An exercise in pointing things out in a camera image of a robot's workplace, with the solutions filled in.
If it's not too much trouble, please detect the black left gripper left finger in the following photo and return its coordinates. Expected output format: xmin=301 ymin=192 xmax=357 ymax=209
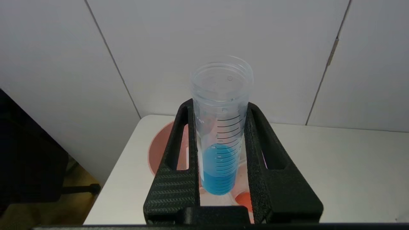
xmin=143 ymin=98 xmax=201 ymax=224

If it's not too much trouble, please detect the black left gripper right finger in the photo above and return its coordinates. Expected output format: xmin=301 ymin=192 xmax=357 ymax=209
xmin=244 ymin=102 xmax=324 ymax=224

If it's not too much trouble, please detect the blue pigment test tube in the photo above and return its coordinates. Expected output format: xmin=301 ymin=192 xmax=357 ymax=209
xmin=190 ymin=56 xmax=254 ymax=196

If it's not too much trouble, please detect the clear glass beaker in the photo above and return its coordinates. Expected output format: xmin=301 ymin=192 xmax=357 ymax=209
xmin=199 ymin=153 xmax=267 ymax=224

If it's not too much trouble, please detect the dark office chair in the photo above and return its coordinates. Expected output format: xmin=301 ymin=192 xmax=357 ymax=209
xmin=0 ymin=89 xmax=101 ymax=218

